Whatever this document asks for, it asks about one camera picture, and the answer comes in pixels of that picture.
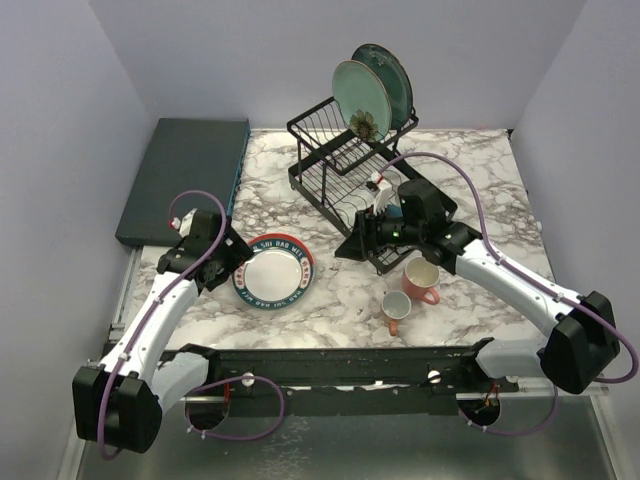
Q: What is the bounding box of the black wire dish rack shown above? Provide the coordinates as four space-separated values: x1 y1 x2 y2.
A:
287 98 468 274

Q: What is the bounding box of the black mounting rail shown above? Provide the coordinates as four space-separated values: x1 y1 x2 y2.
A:
181 344 518 417

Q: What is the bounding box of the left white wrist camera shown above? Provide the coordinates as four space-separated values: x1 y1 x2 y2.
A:
169 209 197 238

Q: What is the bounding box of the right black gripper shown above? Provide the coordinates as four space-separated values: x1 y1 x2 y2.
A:
335 204 424 261

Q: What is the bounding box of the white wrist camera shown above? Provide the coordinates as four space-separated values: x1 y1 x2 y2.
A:
365 171 393 215
169 209 197 238

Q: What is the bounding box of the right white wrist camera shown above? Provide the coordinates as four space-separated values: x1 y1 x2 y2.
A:
365 171 393 215

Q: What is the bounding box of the plain pink mug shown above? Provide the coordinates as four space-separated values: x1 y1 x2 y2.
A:
402 257 440 305

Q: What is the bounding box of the dark bowl beige inside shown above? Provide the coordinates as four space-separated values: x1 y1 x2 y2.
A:
385 204 403 221

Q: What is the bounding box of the dark grey flat box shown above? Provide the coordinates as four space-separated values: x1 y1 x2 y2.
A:
115 118 250 247

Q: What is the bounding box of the orange plate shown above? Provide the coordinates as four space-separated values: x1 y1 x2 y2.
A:
332 60 392 142

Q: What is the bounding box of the printed salmon coffee mug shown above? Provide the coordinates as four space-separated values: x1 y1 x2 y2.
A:
381 290 412 336

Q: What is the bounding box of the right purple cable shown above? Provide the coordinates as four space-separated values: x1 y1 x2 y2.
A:
379 151 640 437

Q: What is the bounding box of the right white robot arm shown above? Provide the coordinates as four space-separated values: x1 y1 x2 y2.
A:
335 173 620 394

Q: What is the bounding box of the teal patterned bottom plate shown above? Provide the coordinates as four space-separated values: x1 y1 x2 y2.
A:
233 233 316 310

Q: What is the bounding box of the blue glazed floral plate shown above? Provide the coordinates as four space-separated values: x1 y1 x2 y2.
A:
351 43 414 130

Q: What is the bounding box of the aluminium frame rail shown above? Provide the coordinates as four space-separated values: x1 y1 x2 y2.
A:
72 240 619 459

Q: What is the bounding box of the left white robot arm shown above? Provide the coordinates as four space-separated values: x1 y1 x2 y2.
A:
72 209 253 453

